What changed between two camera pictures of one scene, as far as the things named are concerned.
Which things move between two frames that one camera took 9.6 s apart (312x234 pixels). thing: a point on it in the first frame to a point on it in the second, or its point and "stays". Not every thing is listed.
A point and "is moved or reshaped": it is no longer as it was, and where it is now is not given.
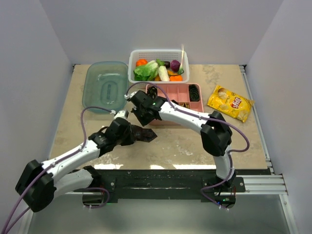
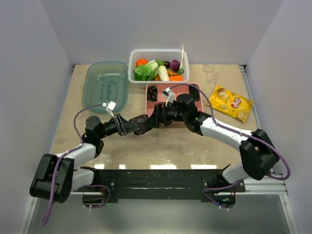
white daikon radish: [163, 73] stays
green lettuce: [147, 72] stays
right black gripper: [143, 122] to [160, 111]
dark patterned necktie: [142, 134] is moved or reshaped
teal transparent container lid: [105, 85] stays
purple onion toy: [175, 65] stays
